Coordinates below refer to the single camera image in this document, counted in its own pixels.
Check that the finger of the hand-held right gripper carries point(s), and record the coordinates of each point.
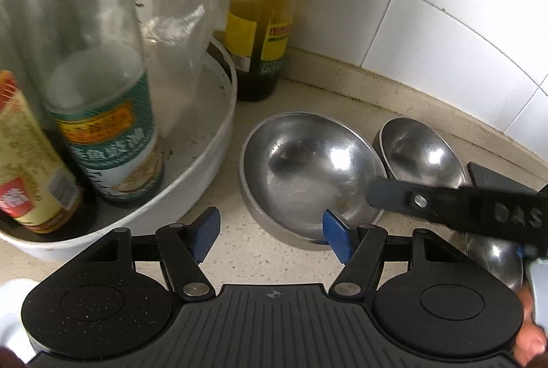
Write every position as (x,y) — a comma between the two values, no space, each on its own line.
(389,194)

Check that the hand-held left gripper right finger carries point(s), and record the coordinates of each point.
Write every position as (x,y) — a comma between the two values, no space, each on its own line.
(338,237)

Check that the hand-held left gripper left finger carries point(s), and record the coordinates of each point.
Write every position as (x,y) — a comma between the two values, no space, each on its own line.
(205,233)

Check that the stainless steel bowl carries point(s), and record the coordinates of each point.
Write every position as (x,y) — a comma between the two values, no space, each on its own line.
(419,154)
(308,162)
(492,261)

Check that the person's right hand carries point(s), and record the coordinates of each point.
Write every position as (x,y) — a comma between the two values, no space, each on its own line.
(531,340)

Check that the black gas stove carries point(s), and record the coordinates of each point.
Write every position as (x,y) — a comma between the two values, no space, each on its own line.
(492,177)

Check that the white round tray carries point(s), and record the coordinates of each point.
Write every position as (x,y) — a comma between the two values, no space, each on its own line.
(184,179)

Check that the green-label sauce bottle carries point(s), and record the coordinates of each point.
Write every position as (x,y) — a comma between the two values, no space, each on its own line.
(107,137)

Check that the yellow cap vinegar bottle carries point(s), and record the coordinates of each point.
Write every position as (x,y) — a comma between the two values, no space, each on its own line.
(25,162)

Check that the clear bag of white powder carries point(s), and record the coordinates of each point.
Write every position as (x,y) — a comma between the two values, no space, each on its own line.
(180,30)

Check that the green and yellow label bottle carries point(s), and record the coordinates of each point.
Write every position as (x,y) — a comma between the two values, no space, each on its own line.
(257,30)

